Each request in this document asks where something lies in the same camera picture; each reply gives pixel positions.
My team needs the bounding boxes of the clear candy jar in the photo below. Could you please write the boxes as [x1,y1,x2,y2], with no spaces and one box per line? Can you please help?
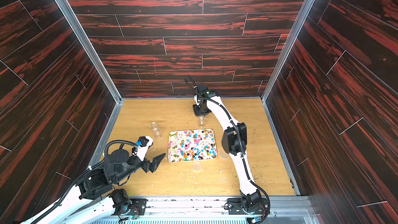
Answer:
[150,122,162,139]

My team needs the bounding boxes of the jar with white lid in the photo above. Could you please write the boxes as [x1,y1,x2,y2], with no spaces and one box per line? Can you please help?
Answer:
[198,116,206,128]

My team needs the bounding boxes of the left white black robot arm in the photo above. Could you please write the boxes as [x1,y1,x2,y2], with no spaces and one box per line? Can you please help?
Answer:
[25,149,165,224]

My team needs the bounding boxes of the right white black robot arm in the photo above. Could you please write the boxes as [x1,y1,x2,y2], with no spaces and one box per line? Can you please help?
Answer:
[193,85,264,214]

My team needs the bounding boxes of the floral pattern tray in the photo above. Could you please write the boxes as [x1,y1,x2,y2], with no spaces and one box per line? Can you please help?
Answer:
[167,129,218,163]

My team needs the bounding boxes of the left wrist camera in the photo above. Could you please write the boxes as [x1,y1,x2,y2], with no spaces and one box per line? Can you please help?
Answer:
[133,136,153,161]

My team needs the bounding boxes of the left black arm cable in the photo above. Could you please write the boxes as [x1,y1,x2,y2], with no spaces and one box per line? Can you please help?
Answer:
[29,139,141,224]

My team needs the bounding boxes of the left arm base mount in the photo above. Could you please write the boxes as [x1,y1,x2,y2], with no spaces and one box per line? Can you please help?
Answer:
[112,198,147,217]

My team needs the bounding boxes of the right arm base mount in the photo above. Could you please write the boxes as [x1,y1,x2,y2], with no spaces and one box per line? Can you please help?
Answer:
[223,198,270,215]

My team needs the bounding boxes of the right black corrugated cable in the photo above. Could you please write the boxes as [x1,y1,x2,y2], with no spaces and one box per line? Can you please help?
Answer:
[184,75,271,224]

